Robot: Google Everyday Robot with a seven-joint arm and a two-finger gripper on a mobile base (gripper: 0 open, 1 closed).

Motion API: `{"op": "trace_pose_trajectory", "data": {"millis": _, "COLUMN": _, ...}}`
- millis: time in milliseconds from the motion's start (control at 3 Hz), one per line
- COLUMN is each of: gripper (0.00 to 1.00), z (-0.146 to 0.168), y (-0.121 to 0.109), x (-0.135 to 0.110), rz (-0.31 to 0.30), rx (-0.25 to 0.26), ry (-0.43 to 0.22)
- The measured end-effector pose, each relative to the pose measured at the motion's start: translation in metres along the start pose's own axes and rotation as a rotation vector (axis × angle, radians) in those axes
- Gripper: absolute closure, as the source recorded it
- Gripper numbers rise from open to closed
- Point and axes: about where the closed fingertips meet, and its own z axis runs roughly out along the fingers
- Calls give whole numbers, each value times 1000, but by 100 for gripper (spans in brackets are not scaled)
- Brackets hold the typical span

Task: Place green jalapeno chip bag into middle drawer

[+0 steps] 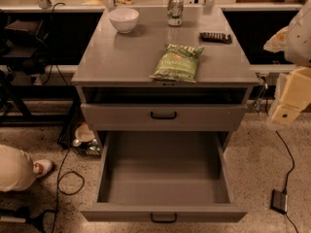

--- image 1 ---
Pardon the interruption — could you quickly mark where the white red shoe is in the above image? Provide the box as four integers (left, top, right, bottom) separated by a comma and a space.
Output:
33, 159, 53, 179

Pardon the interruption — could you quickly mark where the grey drawer cabinet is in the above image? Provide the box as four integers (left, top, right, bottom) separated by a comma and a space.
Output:
72, 6, 259, 144

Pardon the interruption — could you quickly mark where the wire basket with dishes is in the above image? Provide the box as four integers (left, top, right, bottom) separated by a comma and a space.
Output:
71, 122, 101, 157

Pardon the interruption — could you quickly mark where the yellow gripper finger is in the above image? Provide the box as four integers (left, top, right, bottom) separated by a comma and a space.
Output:
270, 67, 311, 125

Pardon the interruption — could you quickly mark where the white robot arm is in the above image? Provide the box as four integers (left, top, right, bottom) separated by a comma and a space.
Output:
263, 0, 311, 125

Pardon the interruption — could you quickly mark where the white bowl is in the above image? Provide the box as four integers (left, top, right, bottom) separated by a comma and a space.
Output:
108, 8, 139, 33

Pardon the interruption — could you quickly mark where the black power adapter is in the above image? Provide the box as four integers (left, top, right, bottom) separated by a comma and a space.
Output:
270, 189, 288, 215

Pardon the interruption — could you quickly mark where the open grey lower drawer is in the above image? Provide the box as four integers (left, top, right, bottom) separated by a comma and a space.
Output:
81, 131, 247, 222

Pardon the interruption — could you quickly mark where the green white soda can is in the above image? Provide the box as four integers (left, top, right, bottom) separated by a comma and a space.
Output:
167, 0, 184, 26

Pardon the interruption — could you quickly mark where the green jalapeno chip bag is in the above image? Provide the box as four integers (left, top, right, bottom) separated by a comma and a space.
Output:
151, 44, 204, 83

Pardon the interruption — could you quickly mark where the black upper drawer handle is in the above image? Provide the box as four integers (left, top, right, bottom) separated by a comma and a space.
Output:
150, 112, 178, 120

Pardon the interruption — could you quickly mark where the closed grey upper drawer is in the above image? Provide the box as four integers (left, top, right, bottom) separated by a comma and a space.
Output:
81, 103, 246, 131

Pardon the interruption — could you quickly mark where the black drawer handle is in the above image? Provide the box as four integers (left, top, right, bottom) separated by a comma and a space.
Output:
150, 112, 178, 120
150, 213, 178, 224

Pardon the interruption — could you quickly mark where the black equipment on left shelf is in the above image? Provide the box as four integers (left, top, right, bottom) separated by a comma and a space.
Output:
2, 17, 51, 85

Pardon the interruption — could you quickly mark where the person's beige trouser leg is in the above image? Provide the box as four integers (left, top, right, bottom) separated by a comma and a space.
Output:
0, 145, 36, 192

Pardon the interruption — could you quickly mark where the black floor cable loop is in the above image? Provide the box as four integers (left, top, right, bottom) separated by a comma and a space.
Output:
50, 148, 86, 233

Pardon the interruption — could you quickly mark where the black adapter cable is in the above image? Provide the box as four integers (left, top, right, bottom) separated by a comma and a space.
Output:
275, 130, 300, 233

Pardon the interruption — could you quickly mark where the black lower drawer handle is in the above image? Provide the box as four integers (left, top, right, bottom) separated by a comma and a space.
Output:
150, 213, 178, 224

